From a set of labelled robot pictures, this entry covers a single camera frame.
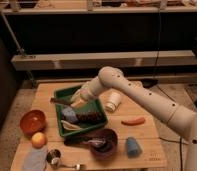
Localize red bowl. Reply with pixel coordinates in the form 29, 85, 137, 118
20, 110, 46, 135

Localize orange apple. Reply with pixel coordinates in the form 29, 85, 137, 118
31, 132, 47, 148

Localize banana in tray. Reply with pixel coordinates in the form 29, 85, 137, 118
61, 120, 82, 131

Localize metal shelf rack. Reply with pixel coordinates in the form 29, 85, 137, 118
0, 0, 197, 78

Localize green plastic tray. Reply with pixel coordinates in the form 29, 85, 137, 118
53, 84, 109, 139

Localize wooden table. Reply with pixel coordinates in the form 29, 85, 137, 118
10, 80, 168, 171

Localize black spatula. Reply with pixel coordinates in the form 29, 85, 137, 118
64, 136, 105, 147

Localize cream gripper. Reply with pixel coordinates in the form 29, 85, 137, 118
71, 89, 92, 108

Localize grey blue cloth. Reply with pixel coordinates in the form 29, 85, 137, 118
22, 146, 47, 171

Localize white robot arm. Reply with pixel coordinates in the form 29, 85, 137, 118
71, 66, 197, 171

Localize orange carrot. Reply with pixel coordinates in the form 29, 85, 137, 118
121, 117, 146, 126

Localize blue cup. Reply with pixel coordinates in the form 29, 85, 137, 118
125, 137, 142, 158

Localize metal measuring spoon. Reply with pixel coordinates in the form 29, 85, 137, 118
46, 149, 85, 171

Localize dark brown bowl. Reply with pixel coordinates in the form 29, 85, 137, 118
89, 129, 118, 160

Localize dark brown eraser block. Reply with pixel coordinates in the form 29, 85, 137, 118
50, 98, 71, 106

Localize bunch of dark grapes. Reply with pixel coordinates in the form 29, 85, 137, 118
76, 112, 102, 123

